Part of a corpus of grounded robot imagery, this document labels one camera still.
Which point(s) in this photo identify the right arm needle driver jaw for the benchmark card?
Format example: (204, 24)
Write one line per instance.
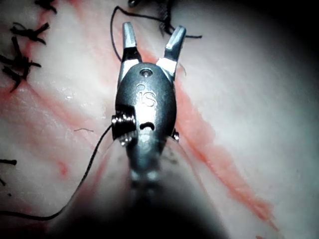
(175, 42)
(129, 37)

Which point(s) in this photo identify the right arm needle driver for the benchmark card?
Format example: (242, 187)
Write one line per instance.
(149, 109)

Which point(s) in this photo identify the black thread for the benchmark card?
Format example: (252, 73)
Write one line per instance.
(93, 156)

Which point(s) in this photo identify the dark right arm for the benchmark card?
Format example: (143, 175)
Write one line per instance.
(149, 211)

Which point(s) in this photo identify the black stitching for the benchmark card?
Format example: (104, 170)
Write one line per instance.
(21, 62)
(166, 15)

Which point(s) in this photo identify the tissue pad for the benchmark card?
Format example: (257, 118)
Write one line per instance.
(236, 99)

